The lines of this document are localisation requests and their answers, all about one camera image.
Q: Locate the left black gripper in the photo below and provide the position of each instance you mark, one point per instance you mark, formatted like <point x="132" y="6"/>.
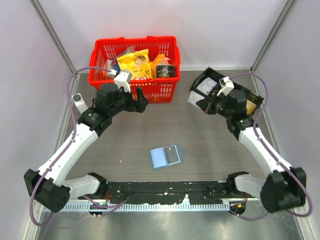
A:
<point x="141" y="101"/>

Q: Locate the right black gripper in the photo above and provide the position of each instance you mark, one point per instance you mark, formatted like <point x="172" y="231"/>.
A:
<point x="207" y="104"/>

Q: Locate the white VIP card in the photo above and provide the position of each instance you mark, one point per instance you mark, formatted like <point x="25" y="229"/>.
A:
<point x="194" y="98"/>

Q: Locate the blue card holder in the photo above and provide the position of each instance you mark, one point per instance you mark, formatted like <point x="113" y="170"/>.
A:
<point x="158" y="159"/>

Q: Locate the dark grey card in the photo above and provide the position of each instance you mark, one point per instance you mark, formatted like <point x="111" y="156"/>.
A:
<point x="172" y="155"/>

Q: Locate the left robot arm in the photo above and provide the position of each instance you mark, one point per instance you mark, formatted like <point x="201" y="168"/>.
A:
<point x="48" y="185"/>

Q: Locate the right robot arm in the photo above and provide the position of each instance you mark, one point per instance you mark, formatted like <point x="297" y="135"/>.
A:
<point x="284" y="186"/>

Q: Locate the white cards stack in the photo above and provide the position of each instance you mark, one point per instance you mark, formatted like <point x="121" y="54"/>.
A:
<point x="206" y="85"/>

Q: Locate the gold cards stack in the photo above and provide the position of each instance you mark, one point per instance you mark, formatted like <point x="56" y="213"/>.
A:
<point x="250" y="107"/>

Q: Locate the red plastic shopping basket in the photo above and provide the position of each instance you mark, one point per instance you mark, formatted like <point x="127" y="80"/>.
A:
<point x="155" y="90"/>

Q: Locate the black three-compartment tray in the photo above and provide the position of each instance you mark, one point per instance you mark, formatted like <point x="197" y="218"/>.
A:
<point x="216" y="76"/>

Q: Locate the black round tin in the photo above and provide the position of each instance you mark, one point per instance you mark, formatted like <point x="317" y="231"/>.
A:
<point x="165" y="71"/>

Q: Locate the yellow chips bag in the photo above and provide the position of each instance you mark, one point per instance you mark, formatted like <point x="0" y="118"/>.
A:
<point x="137" y="63"/>

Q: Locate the grey small box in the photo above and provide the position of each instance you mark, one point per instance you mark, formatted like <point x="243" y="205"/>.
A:
<point x="110" y="67"/>

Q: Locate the orange snack bag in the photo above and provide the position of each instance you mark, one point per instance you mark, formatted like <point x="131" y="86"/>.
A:
<point x="160" y="59"/>

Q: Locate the white bottle grey cap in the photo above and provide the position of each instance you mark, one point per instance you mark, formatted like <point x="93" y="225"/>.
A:
<point x="79" y="103"/>

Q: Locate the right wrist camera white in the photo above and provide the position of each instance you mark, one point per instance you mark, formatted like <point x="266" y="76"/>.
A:
<point x="226" y="85"/>

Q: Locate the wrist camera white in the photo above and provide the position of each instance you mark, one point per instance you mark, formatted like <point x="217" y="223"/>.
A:
<point x="226" y="85"/>
<point x="121" y="79"/>

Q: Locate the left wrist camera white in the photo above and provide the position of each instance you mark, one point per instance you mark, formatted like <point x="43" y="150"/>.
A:
<point x="121" y="79"/>

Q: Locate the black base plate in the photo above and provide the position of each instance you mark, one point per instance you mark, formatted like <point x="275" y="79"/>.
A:
<point x="167" y="192"/>

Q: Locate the slotted cable duct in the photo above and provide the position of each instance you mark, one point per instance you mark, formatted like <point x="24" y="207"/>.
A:
<point x="185" y="206"/>

